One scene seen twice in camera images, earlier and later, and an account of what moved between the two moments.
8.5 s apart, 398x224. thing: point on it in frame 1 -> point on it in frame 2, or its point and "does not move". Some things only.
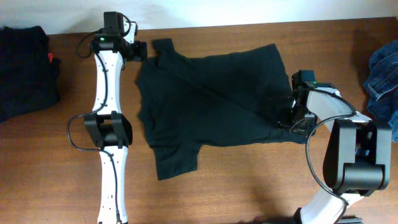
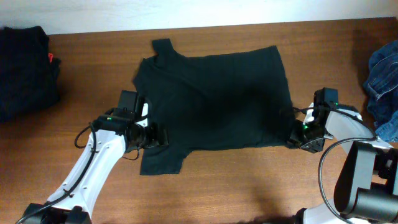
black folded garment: x=28 y=81 does not move
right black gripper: x=305 y=130 -> x=295 y=134
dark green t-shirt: x=239 y=98 does not move
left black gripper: x=140 y=52 -> x=156 y=139
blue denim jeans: x=382 y=86 does not move
